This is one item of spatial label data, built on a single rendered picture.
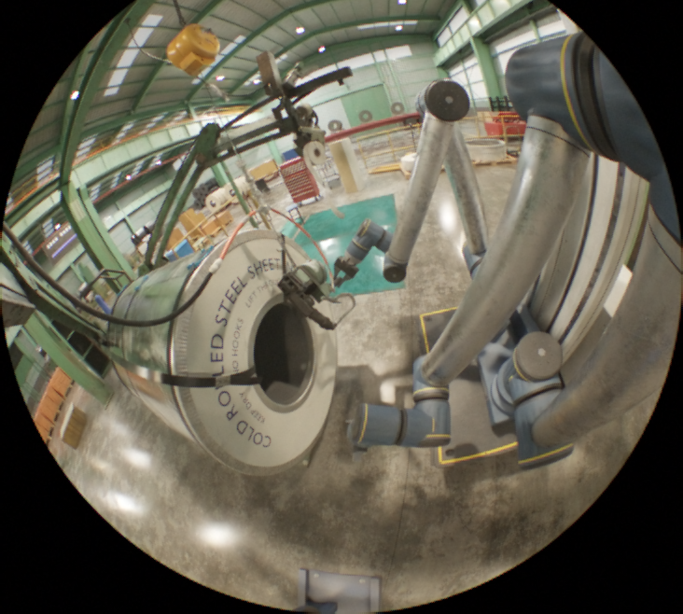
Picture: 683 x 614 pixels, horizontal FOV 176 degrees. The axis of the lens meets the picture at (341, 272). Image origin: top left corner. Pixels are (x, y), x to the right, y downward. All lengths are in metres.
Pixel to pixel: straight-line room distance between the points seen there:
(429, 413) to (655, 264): 0.56
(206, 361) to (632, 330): 0.89
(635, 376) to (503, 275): 0.25
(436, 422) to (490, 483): 1.05
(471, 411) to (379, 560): 1.09
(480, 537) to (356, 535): 0.72
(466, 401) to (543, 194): 1.09
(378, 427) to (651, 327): 0.53
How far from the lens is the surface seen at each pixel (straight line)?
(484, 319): 0.42
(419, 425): 0.60
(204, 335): 0.74
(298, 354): 1.36
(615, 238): 0.80
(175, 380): 0.70
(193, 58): 0.95
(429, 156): 0.78
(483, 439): 1.23
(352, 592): 1.83
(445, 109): 0.76
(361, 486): 1.60
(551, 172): 0.32
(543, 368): 0.85
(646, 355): 0.30
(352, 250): 1.11
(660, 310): 0.27
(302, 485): 1.74
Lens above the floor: 1.54
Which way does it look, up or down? 34 degrees down
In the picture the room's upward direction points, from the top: 23 degrees counter-clockwise
